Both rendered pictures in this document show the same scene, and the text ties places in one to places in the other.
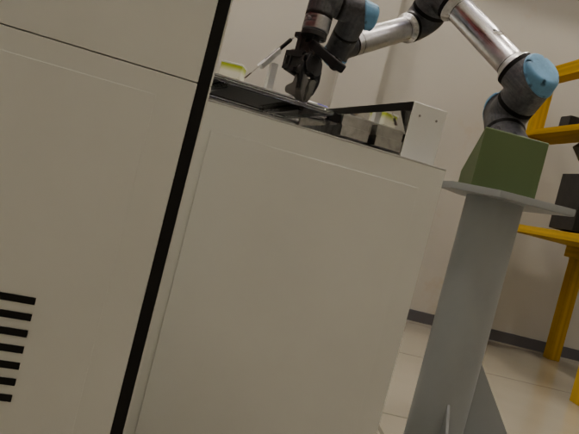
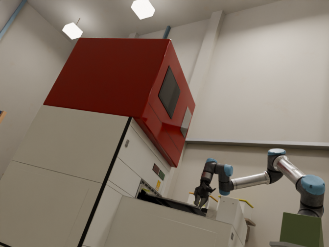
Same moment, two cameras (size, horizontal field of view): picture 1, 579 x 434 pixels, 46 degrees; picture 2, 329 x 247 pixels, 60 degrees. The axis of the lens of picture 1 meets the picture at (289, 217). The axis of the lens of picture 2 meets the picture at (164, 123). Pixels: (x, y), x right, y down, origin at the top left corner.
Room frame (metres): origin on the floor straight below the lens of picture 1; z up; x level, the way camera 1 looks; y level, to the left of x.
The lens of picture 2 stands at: (0.29, -1.02, 0.60)
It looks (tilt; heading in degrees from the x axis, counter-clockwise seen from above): 23 degrees up; 46
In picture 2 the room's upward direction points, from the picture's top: 19 degrees clockwise
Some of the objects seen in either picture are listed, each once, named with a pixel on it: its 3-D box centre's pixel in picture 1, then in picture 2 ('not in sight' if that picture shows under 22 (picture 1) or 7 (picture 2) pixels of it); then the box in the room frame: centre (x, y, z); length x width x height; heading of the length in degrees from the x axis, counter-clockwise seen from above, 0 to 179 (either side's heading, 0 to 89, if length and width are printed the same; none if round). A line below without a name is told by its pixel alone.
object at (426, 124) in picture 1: (373, 134); (231, 220); (1.91, -0.17, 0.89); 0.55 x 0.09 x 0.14; 20
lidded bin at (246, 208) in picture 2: not in sight; (234, 209); (4.48, 1.18, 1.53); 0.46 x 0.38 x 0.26; 95
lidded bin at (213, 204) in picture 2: not in sight; (202, 204); (4.43, 1.74, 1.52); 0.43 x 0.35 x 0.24; 95
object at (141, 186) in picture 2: not in sight; (150, 199); (1.76, 0.39, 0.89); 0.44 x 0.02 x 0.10; 20
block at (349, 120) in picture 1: (353, 122); (214, 212); (1.80, -0.10, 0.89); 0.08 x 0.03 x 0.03; 110
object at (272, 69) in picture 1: (267, 67); (205, 200); (2.11, 0.18, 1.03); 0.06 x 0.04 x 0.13; 110
